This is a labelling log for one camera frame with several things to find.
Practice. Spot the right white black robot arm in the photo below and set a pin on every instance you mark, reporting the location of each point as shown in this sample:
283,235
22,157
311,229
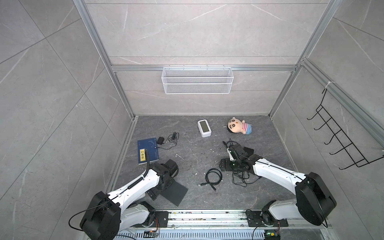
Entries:
313,200

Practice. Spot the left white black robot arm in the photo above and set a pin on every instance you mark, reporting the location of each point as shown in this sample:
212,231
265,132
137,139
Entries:
108,214

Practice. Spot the black wire hook rack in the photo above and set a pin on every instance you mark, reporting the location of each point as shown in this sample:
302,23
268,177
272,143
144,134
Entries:
340,136

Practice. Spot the cartoon boy plush doll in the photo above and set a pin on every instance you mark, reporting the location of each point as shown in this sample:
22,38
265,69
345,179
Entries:
236,126

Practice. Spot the blue booklet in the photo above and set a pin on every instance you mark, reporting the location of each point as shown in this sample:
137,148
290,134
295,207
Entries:
147,150

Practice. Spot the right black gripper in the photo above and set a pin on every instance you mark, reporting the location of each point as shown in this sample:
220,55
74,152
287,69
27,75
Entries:
227,164

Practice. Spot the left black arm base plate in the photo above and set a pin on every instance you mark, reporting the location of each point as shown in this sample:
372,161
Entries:
159,219

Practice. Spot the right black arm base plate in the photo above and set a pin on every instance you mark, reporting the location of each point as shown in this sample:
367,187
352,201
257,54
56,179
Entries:
263,219

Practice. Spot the white wire mesh basket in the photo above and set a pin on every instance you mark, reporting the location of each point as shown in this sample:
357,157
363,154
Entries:
197,80

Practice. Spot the white digital clock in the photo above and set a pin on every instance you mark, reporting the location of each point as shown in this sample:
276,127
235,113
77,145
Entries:
204,128

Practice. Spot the black ribbed network switch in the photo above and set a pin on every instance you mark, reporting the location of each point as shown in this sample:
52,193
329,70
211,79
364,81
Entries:
246,152

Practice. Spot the aluminium mounting rail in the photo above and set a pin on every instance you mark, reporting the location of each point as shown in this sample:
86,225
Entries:
224,219

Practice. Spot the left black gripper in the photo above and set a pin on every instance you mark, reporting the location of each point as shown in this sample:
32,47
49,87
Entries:
155,193

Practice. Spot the black perforated box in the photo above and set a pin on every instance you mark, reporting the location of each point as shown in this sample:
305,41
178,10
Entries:
175,193

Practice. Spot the black adapter with thin cord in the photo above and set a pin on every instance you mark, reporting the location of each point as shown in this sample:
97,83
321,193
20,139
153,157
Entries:
172,139

